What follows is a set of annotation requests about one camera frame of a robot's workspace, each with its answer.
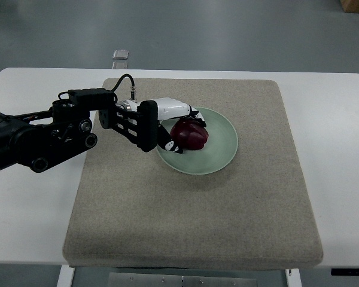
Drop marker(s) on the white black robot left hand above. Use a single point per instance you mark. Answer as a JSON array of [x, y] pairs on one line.
[[167, 109]]

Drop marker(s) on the white right table leg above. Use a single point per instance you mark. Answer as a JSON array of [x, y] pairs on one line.
[[293, 277]]

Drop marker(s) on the white left table leg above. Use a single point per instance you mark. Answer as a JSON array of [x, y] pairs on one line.
[[66, 276]]

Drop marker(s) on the dark red apple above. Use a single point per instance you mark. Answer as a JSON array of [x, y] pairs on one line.
[[189, 134]]

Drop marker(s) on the lower metal floor plate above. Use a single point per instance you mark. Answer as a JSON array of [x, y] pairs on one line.
[[120, 65]]

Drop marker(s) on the white table leg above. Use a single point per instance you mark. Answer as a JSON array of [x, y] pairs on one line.
[[293, 277], [66, 276]]

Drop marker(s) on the grey metal base plate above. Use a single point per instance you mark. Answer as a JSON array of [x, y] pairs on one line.
[[135, 279]]

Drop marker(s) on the beige fabric mat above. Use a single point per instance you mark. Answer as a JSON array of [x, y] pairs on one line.
[[133, 210]]

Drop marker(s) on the cardboard box corner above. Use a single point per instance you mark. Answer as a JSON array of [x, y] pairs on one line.
[[350, 6]]

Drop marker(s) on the black table control panel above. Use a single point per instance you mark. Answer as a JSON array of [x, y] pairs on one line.
[[345, 272]]

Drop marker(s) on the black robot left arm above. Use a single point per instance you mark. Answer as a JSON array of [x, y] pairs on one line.
[[42, 140]]

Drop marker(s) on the pale green round plate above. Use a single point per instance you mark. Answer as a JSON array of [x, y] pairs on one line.
[[217, 153]]

